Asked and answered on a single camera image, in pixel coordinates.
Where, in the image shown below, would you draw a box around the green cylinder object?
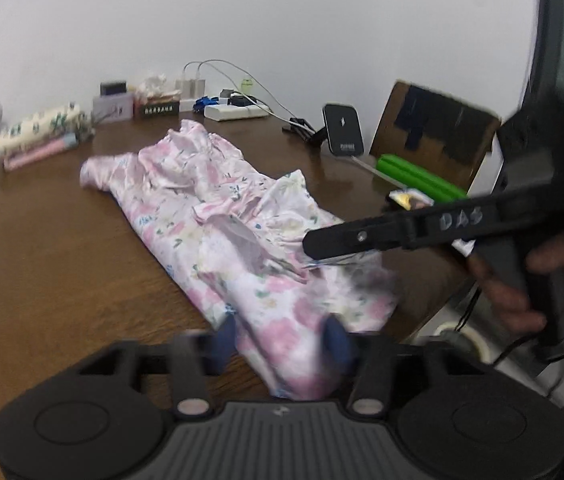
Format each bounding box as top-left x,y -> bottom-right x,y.
375,154 -> 468,203

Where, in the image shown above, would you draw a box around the white power strip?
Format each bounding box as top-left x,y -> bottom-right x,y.
204,104 -> 270,122

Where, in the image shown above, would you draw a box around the black clamp on table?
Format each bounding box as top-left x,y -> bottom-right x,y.
282,117 -> 316,136

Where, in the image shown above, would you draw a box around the grey tin box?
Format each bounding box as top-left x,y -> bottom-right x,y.
92,92 -> 134,122

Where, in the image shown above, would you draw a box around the person right hand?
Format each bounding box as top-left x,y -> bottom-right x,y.
468,236 -> 564,334

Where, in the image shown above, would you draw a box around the white charging cables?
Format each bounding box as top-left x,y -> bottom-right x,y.
181,58 -> 304,122

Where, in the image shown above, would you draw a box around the cream teal flower garment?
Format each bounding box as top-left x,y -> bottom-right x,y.
0,102 -> 94,158

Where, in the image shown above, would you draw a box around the light blue pink mesh garment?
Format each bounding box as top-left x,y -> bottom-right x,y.
2,133 -> 79,172

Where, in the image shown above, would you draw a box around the black wireless charger stand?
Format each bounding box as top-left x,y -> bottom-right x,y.
307,103 -> 364,157

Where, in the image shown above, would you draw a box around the tablet with white screen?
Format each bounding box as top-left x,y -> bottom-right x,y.
386,188 -> 435,211

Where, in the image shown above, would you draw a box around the black tissue box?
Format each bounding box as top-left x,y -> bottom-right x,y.
132,75 -> 181,119

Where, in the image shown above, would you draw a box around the pink floral garment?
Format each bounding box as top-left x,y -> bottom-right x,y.
80,120 -> 397,400

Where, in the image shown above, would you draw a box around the brown cardboard box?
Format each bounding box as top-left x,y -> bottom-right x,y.
370,80 -> 501,191

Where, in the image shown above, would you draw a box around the black small box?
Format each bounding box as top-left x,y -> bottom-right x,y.
100,80 -> 127,96

